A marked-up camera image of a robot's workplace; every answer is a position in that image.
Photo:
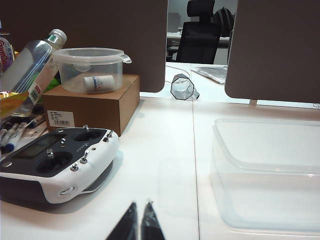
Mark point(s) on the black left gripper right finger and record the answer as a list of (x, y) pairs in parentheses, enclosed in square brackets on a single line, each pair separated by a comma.
[(150, 222)]

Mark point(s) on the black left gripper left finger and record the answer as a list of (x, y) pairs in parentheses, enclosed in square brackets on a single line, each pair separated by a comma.
[(128, 225)]

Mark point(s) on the brown cardboard box with label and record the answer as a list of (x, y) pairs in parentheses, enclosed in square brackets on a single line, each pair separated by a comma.
[(105, 105)]

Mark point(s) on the white black remote controller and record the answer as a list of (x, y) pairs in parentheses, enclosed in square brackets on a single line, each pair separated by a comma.
[(100, 155)]

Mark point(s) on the rectangular transparent plastic container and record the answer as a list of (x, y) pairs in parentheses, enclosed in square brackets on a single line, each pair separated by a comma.
[(225, 147)]

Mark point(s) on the faceted clear drinking glass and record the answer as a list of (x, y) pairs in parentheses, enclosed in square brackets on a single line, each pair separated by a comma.
[(182, 87)]

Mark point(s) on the small white medicine bottle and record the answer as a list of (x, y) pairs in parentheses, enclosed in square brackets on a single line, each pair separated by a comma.
[(97, 83)]

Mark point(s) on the bright green object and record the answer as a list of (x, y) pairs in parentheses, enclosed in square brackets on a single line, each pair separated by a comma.
[(53, 85)]

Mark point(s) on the grey foil sheets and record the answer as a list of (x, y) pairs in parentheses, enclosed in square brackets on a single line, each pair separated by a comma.
[(212, 72)]

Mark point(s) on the round clear plastic container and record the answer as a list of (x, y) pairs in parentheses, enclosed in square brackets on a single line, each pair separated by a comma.
[(72, 70)]

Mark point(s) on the yellow foil packet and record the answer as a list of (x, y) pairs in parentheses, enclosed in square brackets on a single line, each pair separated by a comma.
[(10, 105)]

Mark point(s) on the black office chair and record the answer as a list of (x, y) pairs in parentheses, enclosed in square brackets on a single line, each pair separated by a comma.
[(197, 40)]

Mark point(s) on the clear plastic water bottle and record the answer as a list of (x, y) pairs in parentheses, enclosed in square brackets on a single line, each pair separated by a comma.
[(32, 62)]

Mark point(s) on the brown desk divider panel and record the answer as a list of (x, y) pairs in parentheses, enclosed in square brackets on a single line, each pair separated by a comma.
[(275, 50), (100, 25)]

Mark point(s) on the white printed snack bag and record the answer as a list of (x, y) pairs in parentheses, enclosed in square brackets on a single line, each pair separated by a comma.
[(5, 55)]

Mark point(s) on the black backpack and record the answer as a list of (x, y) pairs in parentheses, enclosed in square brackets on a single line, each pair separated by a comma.
[(225, 22)]

